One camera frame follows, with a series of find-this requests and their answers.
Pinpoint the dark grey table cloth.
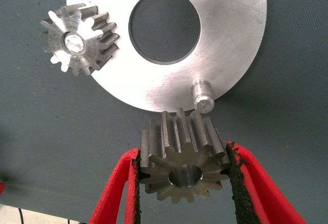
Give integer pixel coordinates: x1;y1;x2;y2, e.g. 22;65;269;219
0;0;328;224

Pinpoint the small steel gear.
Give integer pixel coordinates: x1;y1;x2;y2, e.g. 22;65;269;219
38;3;121;76
139;107;231;204

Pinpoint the round metal plate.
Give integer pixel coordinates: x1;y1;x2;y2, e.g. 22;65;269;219
66;0;268;114

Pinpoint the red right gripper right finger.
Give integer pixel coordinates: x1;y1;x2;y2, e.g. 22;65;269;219
225;140;307;224

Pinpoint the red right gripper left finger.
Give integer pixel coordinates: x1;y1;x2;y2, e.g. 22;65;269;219
87;147;144;224

